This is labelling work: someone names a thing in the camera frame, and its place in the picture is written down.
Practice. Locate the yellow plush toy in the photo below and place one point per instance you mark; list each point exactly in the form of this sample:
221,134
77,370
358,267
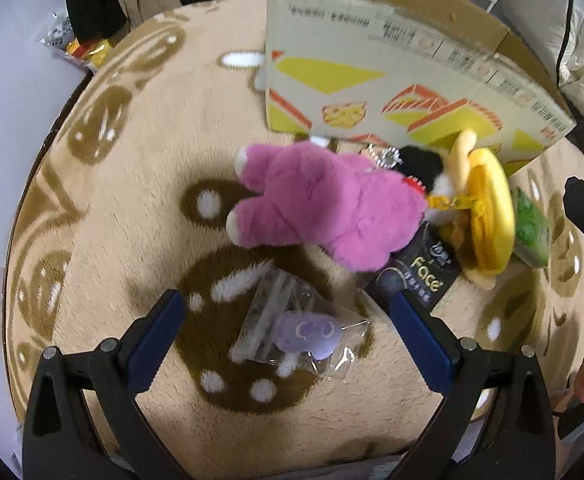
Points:
489,210

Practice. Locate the printed cardboard box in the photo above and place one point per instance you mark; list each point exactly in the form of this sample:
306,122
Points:
372,65

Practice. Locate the black tissue packet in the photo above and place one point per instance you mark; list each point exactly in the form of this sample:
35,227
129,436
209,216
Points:
414,272

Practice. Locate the clear snack bag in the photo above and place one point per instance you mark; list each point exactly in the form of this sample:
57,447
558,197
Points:
76,45

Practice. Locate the purple plush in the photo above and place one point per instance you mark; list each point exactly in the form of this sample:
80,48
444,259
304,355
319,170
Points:
304,332

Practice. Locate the pink plush toy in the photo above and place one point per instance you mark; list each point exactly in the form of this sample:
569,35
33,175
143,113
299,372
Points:
322,200

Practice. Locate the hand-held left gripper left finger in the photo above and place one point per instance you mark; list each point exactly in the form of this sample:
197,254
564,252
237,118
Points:
155,342

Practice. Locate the green tissue packet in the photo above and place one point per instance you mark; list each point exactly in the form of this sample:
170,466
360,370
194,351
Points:
532,227

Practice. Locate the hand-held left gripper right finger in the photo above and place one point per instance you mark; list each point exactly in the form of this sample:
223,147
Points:
421,336

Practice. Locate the beige patterned round rug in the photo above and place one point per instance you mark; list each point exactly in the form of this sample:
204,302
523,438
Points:
136,185

